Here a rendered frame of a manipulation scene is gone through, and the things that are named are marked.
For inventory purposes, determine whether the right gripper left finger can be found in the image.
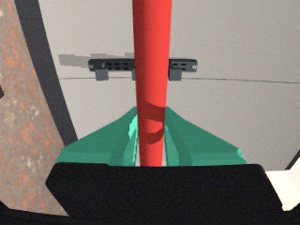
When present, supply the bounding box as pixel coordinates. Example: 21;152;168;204
54;106;139;166

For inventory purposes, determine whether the red metal bar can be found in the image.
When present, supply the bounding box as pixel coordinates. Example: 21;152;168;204
132;0;172;166

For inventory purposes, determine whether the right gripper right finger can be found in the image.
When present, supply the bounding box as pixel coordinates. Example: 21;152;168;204
164;106;247;166

